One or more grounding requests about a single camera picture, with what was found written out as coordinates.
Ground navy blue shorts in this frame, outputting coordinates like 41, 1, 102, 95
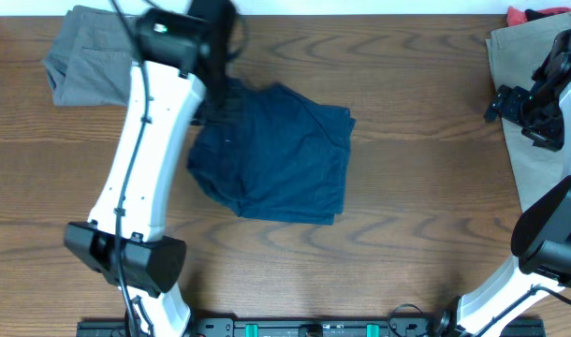
186, 79, 356, 225

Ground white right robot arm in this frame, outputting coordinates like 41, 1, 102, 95
434, 29, 571, 336

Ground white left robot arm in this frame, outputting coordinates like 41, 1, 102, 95
64, 0, 237, 336

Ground khaki beige shorts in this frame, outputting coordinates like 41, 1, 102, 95
484, 12, 571, 211

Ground red garment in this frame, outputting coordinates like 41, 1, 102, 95
506, 7, 571, 26

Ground folded grey shorts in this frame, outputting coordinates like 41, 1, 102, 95
43, 6, 132, 107

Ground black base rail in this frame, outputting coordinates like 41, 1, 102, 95
76, 316, 547, 337

